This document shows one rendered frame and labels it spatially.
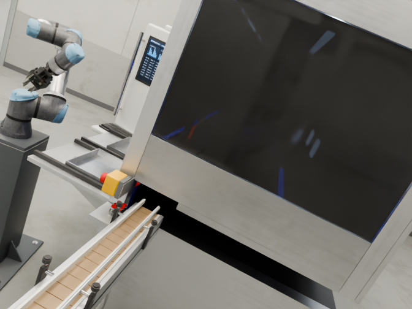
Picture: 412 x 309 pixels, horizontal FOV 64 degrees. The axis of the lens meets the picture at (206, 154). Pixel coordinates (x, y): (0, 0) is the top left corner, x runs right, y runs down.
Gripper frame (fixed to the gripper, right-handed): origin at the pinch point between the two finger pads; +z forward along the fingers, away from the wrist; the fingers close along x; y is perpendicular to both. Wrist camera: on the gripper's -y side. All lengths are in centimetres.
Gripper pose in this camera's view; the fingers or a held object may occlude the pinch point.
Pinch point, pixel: (28, 86)
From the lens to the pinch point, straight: 179.0
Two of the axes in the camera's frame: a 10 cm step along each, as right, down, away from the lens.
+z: -8.5, 3.8, 3.7
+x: 5.2, 7.3, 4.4
